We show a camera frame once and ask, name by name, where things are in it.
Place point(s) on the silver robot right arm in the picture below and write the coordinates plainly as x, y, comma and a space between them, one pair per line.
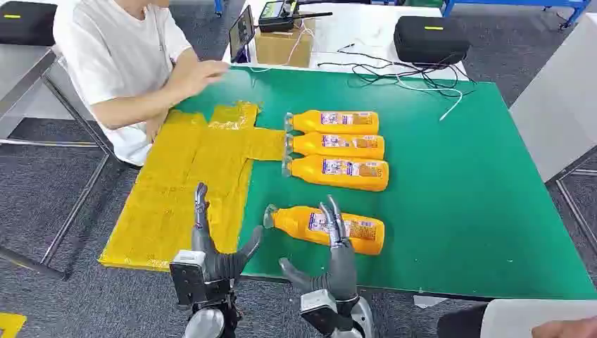
364, 317

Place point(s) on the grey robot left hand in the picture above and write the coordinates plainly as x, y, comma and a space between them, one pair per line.
212, 259

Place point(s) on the white table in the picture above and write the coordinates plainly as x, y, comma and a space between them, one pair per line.
364, 32

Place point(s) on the grey slanted table top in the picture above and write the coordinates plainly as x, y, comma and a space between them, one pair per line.
559, 102

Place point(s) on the person's left hand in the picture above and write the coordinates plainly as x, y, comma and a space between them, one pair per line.
156, 125

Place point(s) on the seated person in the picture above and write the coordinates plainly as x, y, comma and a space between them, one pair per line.
513, 319

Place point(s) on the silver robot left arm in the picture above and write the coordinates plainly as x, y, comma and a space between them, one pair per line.
205, 324

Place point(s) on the black tablet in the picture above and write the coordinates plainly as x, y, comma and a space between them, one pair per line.
241, 32

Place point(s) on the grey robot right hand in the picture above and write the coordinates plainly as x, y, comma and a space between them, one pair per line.
343, 270

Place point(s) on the brown cardboard box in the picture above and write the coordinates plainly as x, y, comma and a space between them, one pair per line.
280, 46

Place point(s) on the blue metal leg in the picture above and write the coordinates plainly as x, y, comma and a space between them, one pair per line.
218, 5

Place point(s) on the seated person's hand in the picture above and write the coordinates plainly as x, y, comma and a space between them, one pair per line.
566, 329

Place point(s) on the yellow sheet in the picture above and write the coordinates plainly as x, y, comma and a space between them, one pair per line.
186, 177

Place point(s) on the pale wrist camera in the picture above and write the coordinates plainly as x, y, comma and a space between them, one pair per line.
186, 275
319, 310

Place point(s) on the black zip case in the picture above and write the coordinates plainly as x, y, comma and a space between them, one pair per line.
25, 23
431, 39

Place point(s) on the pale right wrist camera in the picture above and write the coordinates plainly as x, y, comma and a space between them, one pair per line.
319, 310

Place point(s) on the black remote controller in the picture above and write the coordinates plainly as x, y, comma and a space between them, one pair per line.
277, 16

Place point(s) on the person's right hand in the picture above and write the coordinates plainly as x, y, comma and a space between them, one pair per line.
207, 75

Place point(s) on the blue metal frame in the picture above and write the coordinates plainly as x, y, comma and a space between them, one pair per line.
513, 3

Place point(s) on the person in white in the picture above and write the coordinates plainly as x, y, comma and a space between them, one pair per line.
116, 51

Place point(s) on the orange drink bottle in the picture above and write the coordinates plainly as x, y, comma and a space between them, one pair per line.
310, 145
310, 173
308, 122
294, 225

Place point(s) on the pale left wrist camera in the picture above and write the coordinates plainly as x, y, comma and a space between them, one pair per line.
186, 275

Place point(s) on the grey table with metal legs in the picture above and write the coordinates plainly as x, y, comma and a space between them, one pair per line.
28, 79

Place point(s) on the metal table frame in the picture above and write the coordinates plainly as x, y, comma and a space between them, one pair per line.
571, 205

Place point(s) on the green table mat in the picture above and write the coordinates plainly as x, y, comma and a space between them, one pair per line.
443, 186

